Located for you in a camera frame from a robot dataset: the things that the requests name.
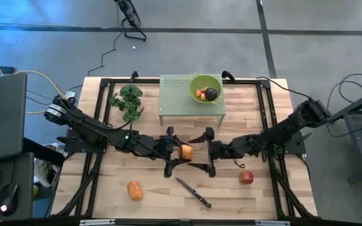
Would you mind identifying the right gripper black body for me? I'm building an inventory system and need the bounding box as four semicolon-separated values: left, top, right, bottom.
206;127;232;178

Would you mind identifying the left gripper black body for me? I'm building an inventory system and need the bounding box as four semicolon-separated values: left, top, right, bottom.
158;126;178;178

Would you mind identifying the orange sweet potato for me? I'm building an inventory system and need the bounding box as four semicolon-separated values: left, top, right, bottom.
126;180;144;202
178;144;195;161

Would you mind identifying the black-handled kitchen knife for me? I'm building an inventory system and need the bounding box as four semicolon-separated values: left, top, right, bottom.
174;176;212;209

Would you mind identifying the red apple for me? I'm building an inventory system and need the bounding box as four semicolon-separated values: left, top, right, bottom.
239;169;255;185

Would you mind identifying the dark purple plum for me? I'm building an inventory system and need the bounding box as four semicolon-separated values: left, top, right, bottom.
204;87;219;102

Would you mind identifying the green colander bowl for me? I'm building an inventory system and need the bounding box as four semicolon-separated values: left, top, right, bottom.
188;73;224;105

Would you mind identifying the pale green perforated shelf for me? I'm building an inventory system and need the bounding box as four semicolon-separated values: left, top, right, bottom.
158;73;227;127

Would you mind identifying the green plant in white pot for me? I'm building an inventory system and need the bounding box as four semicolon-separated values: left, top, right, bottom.
109;83;145;123

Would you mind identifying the white plastic bag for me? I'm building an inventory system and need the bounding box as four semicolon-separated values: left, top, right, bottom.
33;143;63;188

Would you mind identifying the black floor fan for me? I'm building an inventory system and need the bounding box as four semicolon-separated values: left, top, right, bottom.
113;0;148;42

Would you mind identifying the dark grey computer desk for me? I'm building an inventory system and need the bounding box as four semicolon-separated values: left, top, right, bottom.
0;137;65;224

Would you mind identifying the black computer mouse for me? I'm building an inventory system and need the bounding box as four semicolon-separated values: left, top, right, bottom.
0;183;19;217

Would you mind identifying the grey monitor back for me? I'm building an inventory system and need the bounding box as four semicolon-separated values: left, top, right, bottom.
0;72;28;164

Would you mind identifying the black power cable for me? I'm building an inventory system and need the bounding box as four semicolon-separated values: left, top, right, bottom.
256;76;312;100

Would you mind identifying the silver metal bracket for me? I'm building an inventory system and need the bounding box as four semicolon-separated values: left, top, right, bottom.
255;220;291;226
79;219;116;226

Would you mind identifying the black fan cable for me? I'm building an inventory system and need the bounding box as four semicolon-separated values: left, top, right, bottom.
67;3;124;92

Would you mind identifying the dark desk frame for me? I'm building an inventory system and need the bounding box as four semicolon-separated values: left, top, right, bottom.
328;84;362;185

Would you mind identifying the yellow floor cable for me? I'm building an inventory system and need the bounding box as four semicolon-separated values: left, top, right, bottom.
0;51;67;116

